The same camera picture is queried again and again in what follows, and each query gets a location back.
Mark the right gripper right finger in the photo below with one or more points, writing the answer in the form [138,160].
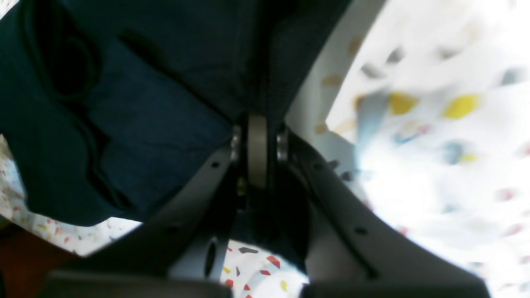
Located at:
[347,251]

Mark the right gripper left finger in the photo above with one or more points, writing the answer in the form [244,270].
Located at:
[178,253]

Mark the terrazzo pattern tablecloth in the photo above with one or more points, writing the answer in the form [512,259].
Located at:
[422,108]

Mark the black t-shirt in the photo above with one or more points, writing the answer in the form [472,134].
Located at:
[110,107]

